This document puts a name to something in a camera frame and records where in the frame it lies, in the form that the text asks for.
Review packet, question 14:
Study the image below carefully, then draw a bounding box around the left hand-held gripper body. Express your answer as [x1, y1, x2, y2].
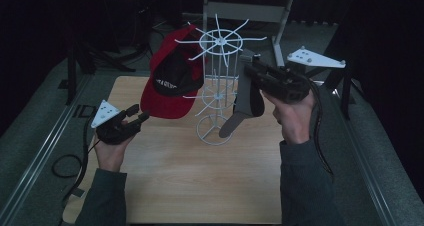
[90, 99, 141, 146]

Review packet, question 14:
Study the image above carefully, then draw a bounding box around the person's right hand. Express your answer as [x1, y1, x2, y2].
[261, 89, 318, 145]

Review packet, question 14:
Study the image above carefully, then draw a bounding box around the aluminium rail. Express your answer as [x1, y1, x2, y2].
[331, 85, 399, 226]
[0, 73, 96, 226]

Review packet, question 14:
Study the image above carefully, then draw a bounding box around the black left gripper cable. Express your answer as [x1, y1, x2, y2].
[51, 117, 102, 202]

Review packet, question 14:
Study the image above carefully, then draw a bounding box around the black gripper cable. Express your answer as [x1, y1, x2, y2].
[307, 80, 335, 181]
[51, 117, 102, 202]

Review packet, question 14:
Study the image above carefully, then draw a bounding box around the white wire hat rack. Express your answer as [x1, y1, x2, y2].
[174, 13, 268, 146]

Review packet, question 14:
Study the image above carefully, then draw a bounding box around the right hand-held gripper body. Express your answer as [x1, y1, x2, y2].
[263, 45, 347, 104]

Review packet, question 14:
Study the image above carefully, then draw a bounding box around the black metal stand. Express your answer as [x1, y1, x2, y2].
[338, 67, 355, 121]
[64, 44, 80, 106]

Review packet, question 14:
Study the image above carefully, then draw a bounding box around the red cap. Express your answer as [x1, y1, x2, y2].
[139, 24, 206, 120]

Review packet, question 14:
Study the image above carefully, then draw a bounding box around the person's left hand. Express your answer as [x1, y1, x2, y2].
[94, 119, 136, 173]

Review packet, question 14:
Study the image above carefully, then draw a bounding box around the grey cap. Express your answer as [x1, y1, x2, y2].
[218, 48, 266, 139]

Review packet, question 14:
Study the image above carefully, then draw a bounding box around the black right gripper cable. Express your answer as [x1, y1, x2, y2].
[307, 80, 335, 181]

